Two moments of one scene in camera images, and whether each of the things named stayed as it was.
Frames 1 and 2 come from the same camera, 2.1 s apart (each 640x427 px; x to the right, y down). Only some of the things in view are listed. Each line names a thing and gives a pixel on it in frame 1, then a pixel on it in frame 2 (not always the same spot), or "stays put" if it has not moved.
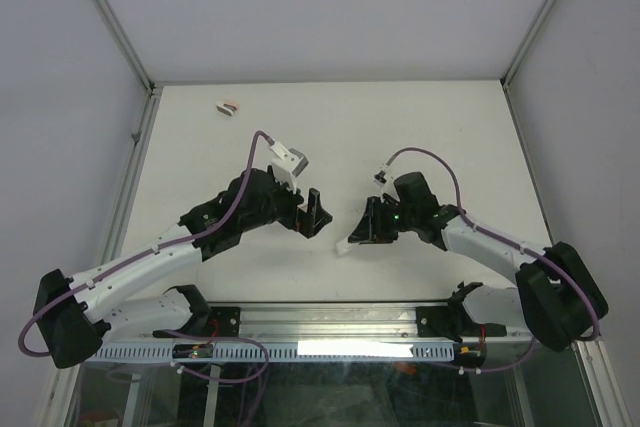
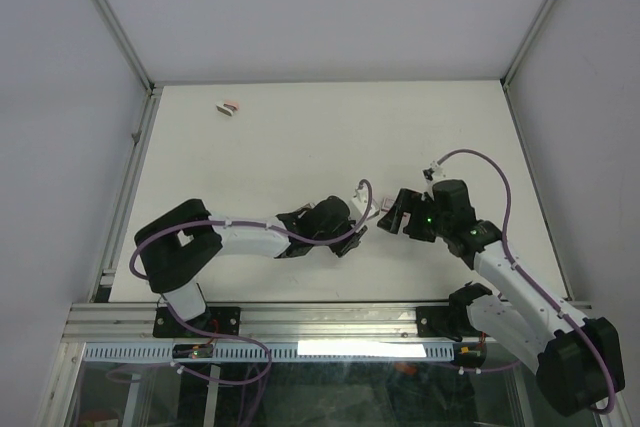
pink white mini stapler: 227,108 stays put
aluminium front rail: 341,323 stays put
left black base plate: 205,320 stays put
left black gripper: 309,222 → 353,233
